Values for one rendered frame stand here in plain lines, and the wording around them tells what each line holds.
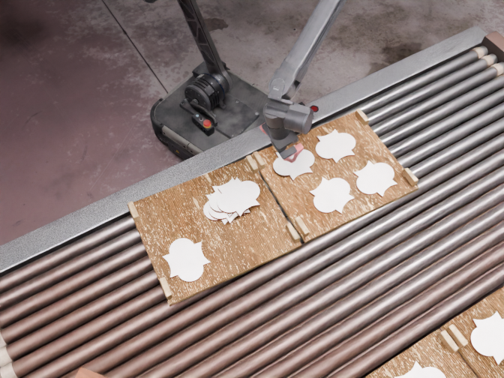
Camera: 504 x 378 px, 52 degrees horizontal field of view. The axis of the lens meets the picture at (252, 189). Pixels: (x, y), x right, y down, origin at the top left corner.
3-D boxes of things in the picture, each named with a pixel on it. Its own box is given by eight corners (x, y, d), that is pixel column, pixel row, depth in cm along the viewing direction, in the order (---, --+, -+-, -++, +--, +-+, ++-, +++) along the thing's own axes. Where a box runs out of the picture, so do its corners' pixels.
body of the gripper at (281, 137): (281, 117, 151) (277, 102, 144) (299, 141, 146) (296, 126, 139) (262, 129, 150) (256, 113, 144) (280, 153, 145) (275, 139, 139)
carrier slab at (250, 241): (127, 207, 159) (127, 204, 157) (249, 159, 168) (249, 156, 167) (169, 307, 142) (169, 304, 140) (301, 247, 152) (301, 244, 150)
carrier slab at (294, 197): (250, 157, 169) (250, 154, 167) (355, 113, 179) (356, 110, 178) (304, 244, 152) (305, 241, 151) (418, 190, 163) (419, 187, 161)
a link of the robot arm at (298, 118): (284, 83, 143) (274, 76, 135) (323, 92, 139) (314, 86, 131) (271, 125, 145) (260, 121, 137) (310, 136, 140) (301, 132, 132)
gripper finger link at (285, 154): (294, 144, 155) (289, 126, 147) (307, 160, 152) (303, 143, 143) (274, 155, 155) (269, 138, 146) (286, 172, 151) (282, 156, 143)
